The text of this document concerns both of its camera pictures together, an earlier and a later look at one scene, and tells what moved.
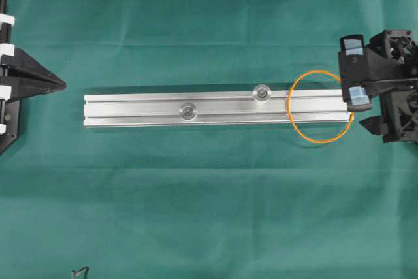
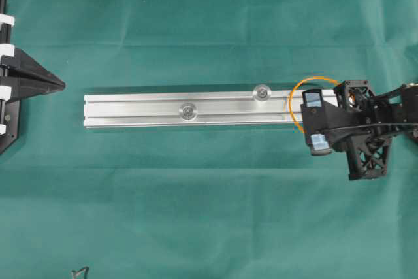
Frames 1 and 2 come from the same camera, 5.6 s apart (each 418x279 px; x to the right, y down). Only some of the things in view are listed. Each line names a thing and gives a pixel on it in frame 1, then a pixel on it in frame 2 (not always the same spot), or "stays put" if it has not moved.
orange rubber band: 289,112 to 290,99
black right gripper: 392,65 to 367,140
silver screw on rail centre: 188,112 stays put
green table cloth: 251,201 stays put
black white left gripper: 23,78 stays put
